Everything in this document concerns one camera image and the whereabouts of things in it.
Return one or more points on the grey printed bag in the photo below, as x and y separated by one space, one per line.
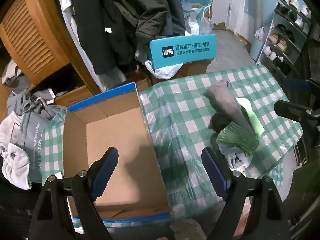
37 142

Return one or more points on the green checked tablecloth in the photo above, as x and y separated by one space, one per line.
180 110

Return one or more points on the light grey towel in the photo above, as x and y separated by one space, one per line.
15 162

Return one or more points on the dark brown sock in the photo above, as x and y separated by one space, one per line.
218 121

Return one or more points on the light blue trash bin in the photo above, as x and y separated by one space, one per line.
255 50

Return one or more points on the light green white sock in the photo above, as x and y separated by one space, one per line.
252 115

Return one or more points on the black hanging jacket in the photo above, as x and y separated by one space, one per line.
100 17

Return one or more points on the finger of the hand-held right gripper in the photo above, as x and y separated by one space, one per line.
292 110
297 85

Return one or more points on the small brown cardboard box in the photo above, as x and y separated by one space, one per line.
142 82

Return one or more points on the rows of shoes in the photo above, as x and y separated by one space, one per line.
277 42

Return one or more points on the olive hanging jacket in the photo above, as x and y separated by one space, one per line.
150 10

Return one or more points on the light blue-grey sock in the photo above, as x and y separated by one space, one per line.
235 157

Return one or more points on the green knitted sock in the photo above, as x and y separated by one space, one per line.
235 136

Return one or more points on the blue white plastic bag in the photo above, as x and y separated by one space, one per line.
193 10

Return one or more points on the wooden louvered cabinet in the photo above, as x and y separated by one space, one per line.
32 42

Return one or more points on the metal shoe rack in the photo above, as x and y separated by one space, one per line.
273 12

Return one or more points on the teal printed box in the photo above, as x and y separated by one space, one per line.
182 50

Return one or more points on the blue-edged cardboard box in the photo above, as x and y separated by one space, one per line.
120 135

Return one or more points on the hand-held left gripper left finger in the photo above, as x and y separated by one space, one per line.
105 172

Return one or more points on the long grey sock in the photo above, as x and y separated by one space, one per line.
225 97

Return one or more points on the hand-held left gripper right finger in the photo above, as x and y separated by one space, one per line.
215 172

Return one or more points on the grey clothes pile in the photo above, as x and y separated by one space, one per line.
17 102

